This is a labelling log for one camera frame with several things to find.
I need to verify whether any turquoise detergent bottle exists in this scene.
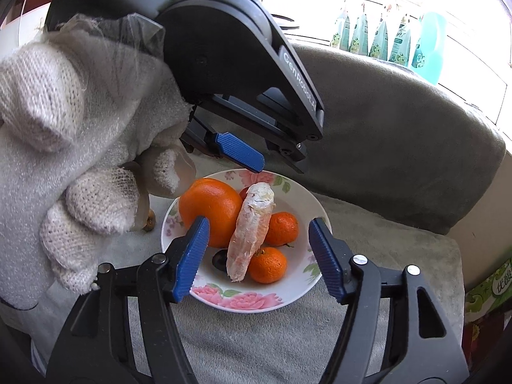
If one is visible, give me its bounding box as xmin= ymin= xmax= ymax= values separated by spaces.
xmin=412 ymin=11 xmax=448 ymax=85

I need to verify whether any large orange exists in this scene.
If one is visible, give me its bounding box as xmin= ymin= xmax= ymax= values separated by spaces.
xmin=179 ymin=178 xmax=243 ymax=249

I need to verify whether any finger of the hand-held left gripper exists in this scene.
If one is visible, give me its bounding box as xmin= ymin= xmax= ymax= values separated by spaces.
xmin=262 ymin=125 xmax=310 ymax=174
xmin=179 ymin=106 xmax=266 ymax=174

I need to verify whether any small mandarin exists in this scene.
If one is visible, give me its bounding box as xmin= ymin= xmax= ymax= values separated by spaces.
xmin=265 ymin=211 xmax=300 ymax=247

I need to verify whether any green refill pouch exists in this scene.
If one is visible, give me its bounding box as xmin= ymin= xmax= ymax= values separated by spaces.
xmin=350 ymin=7 xmax=369 ymax=55
xmin=368 ymin=11 xmax=389 ymax=61
xmin=330 ymin=4 xmax=351 ymax=50
xmin=388 ymin=15 xmax=413 ymax=67

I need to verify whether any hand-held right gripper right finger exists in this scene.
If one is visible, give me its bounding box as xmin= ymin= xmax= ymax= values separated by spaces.
xmin=308 ymin=217 xmax=468 ymax=384

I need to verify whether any green printed package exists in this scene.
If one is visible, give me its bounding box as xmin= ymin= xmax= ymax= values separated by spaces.
xmin=463 ymin=258 xmax=512 ymax=365

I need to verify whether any dark grape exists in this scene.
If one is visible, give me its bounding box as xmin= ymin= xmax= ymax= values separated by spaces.
xmin=211 ymin=249 xmax=230 ymax=273

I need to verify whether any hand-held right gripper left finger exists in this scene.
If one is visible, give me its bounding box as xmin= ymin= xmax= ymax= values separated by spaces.
xmin=46 ymin=215 xmax=211 ymax=384

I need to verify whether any white floral plate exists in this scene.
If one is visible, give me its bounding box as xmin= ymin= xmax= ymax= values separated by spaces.
xmin=161 ymin=169 xmax=332 ymax=313

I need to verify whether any person's left hand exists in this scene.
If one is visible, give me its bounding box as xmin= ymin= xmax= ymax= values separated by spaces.
xmin=0 ymin=12 xmax=197 ymax=309

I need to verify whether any grey fleece blanket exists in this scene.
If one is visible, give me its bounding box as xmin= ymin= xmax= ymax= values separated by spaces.
xmin=28 ymin=44 xmax=507 ymax=384

